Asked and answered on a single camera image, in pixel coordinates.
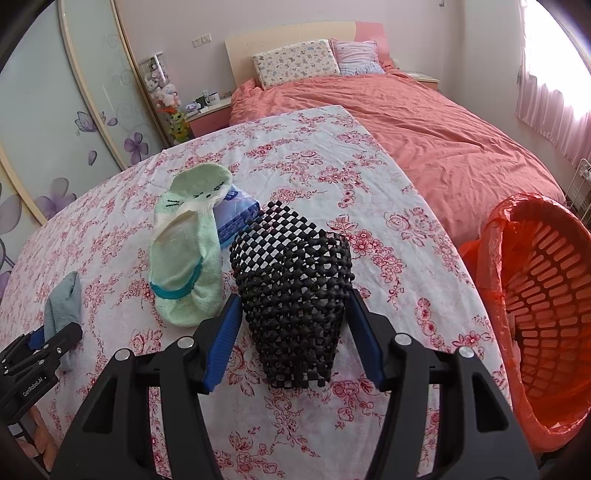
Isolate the pink curtain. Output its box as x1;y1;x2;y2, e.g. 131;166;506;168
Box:
515;0;591;162

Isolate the orange laundry basket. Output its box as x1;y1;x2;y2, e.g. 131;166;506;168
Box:
459;194;591;455

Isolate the salmon bed duvet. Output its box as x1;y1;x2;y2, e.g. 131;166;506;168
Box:
229;69;566;250

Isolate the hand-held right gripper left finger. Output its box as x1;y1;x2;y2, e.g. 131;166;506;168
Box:
48;292;243;480

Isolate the plush toy display cylinder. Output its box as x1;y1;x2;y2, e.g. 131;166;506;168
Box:
137;52;191;144

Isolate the cream nightstand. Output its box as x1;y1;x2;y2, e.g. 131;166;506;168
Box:
406;70;440;93

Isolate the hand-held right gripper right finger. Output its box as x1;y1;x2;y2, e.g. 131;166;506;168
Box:
347;288;541;480

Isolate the light green cat sock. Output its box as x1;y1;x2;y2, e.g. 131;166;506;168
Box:
148;165;234;328

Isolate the orange plastic basket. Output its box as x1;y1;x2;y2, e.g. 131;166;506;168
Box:
496;203;591;418

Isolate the white wire rack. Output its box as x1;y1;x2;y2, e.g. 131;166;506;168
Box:
564;158;591;217

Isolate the flower print wardrobe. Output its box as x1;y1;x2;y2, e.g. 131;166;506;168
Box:
0;0;174;296

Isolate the pink nightstand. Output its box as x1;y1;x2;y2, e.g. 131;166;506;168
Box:
185;99;232;138

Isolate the grey sock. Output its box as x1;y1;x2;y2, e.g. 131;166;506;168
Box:
44;271;83;374

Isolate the pink striped pillow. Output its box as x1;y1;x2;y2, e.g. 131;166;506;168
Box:
330;39;386;76

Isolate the red floral tablecloth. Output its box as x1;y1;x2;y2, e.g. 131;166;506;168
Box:
0;105;513;480

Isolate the floral print pillow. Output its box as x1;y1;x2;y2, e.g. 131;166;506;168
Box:
252;39;341;90

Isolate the cream and pink headboard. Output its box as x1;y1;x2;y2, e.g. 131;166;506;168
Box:
225;21;393;88

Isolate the black dotted sock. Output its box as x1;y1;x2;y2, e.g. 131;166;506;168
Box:
229;200;355;389

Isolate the blue white tissue packet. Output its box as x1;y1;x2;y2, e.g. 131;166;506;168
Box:
215;185;263;245

